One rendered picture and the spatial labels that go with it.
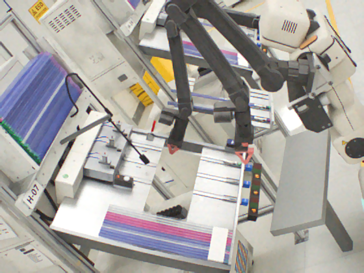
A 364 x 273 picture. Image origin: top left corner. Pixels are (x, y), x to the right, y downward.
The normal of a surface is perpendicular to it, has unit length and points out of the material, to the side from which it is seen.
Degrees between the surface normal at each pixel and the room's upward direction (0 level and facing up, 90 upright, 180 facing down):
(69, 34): 90
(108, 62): 90
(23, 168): 90
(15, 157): 90
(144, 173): 43
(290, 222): 0
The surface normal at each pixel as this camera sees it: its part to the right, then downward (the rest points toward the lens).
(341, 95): -0.13, 0.59
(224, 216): 0.12, -0.76
